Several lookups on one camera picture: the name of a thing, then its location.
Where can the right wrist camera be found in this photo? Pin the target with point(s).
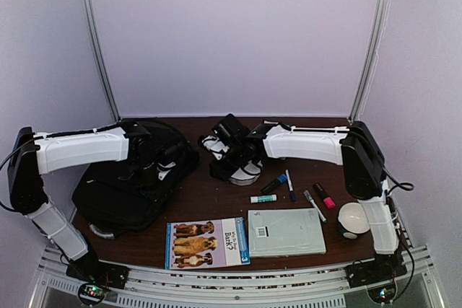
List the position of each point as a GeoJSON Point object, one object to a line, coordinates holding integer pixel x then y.
{"type": "Point", "coordinates": [228, 132]}

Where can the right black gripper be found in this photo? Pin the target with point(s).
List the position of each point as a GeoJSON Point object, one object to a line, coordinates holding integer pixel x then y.
{"type": "Point", "coordinates": [222, 172]}

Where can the blue highlighter marker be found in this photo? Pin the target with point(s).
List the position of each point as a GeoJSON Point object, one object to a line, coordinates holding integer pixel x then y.
{"type": "Point", "coordinates": [274, 184]}

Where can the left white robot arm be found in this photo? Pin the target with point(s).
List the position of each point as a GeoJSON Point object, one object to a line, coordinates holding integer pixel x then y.
{"type": "Point", "coordinates": [38, 154]}

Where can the aluminium corner post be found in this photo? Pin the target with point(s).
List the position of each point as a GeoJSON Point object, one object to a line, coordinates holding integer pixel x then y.
{"type": "Point", "coordinates": [99, 58]}
{"type": "Point", "coordinates": [371, 59]}

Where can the pink highlighter marker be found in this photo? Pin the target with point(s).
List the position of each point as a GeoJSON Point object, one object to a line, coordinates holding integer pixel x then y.
{"type": "Point", "coordinates": [325, 197]}

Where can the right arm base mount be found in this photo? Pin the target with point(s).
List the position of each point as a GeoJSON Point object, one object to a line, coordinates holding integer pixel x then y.
{"type": "Point", "coordinates": [379, 279]}

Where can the left aluminium corner post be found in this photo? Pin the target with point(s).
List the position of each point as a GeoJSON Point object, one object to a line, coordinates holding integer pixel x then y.
{"type": "Point", "coordinates": [99, 58]}

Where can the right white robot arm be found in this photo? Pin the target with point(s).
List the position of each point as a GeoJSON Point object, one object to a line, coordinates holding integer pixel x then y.
{"type": "Point", "coordinates": [354, 148]}

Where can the right aluminium corner post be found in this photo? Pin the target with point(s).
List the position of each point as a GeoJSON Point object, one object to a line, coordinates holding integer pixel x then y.
{"type": "Point", "coordinates": [371, 59]}

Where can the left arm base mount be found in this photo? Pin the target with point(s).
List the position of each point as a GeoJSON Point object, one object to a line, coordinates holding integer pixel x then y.
{"type": "Point", "coordinates": [97, 285]}

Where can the black student backpack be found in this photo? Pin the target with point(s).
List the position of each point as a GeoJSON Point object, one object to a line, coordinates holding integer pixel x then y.
{"type": "Point", "coordinates": [107, 196]}

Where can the white and dark blue bowl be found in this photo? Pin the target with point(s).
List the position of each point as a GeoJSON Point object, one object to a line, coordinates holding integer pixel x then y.
{"type": "Point", "coordinates": [352, 221]}

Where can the grey notebook with barcode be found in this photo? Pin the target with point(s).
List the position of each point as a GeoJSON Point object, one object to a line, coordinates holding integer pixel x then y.
{"type": "Point", "coordinates": [285, 232]}

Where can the white fluted ceramic bowl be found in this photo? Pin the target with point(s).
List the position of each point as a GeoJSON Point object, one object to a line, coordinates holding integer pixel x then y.
{"type": "Point", "coordinates": [247, 175]}

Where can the dog picture book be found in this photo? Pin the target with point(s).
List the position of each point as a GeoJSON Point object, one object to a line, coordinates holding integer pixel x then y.
{"type": "Point", "coordinates": [218, 243]}

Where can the blue capped white pen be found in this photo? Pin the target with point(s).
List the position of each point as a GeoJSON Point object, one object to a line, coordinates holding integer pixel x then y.
{"type": "Point", "coordinates": [292, 195]}

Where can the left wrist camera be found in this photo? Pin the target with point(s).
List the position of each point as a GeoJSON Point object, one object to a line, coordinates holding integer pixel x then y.
{"type": "Point", "coordinates": [168, 161]}

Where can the aluminium front rail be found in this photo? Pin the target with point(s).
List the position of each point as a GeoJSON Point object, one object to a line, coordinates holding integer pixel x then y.
{"type": "Point", "coordinates": [320, 286]}

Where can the white green glue stick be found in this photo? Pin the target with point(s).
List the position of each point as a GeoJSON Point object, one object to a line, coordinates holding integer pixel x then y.
{"type": "Point", "coordinates": [263, 198]}

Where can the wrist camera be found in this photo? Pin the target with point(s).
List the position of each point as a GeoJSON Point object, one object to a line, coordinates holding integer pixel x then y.
{"type": "Point", "coordinates": [168, 161]}
{"type": "Point", "coordinates": [228, 132]}

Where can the white marker pen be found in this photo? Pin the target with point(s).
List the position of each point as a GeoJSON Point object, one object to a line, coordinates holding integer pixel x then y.
{"type": "Point", "coordinates": [309, 197]}

